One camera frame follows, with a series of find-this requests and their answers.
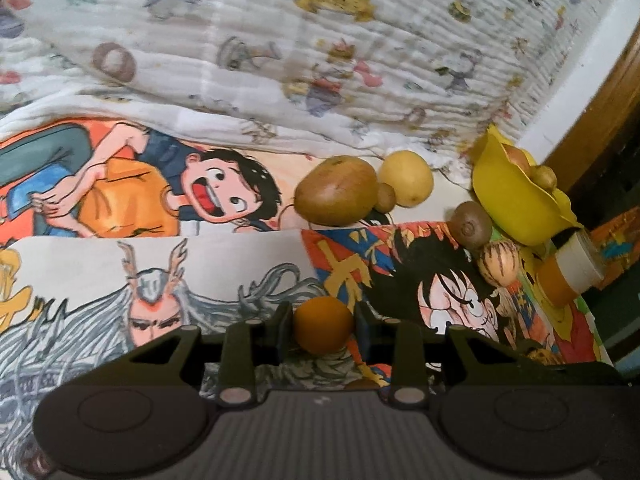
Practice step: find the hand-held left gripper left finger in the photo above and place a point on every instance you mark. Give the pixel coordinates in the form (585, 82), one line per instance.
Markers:
(279, 331)

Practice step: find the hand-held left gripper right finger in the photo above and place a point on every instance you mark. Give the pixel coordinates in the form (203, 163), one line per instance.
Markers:
(369, 332)

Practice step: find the small orange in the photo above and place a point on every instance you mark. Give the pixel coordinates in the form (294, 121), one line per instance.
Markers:
(323, 325)

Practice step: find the small brown kiwi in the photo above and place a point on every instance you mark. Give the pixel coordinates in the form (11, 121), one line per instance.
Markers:
(385, 197)

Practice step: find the brown-green mango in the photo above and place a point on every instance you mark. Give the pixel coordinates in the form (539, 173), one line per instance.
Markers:
(335, 192)

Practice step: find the striped pepino melon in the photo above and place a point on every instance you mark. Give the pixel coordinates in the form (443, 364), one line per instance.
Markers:
(496, 264)

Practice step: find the yellow lemon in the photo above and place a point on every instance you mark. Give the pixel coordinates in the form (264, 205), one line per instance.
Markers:
(407, 177)

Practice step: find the yellow plastic bowl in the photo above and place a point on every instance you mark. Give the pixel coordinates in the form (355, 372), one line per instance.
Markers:
(505, 200)

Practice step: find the grey-haired figure cartoon poster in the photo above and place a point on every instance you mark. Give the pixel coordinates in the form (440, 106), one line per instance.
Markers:
(100, 285)

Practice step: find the orange and white cup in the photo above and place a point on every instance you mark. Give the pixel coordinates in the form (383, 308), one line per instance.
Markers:
(570, 270)

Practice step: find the orange-shirt boy cartoon poster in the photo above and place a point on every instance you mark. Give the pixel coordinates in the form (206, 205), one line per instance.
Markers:
(125, 185)

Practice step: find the reddish onion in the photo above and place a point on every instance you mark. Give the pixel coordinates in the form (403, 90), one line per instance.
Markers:
(517, 157)

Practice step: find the white cartoon printed blanket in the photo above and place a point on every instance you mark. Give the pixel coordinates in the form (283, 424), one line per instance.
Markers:
(300, 35)

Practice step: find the brown wooden frame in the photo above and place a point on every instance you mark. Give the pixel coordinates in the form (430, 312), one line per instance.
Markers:
(595, 120)

